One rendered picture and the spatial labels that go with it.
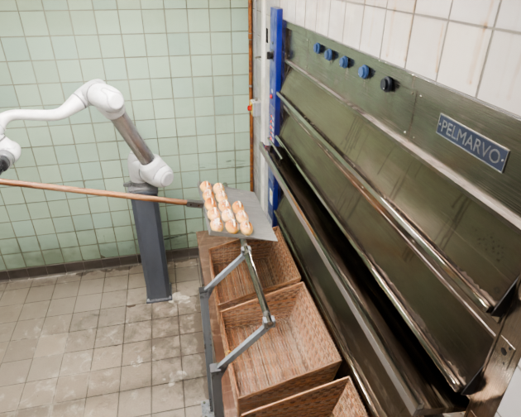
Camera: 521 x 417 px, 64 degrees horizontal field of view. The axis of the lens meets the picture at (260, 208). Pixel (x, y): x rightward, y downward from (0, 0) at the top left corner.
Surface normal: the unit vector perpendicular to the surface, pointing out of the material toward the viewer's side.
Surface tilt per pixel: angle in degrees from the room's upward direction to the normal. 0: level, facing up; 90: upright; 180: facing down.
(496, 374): 90
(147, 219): 90
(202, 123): 90
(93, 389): 0
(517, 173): 90
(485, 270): 70
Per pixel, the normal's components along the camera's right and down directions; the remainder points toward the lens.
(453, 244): -0.92, -0.20
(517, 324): -0.98, 0.11
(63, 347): 0.00, -0.87
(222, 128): 0.22, 0.49
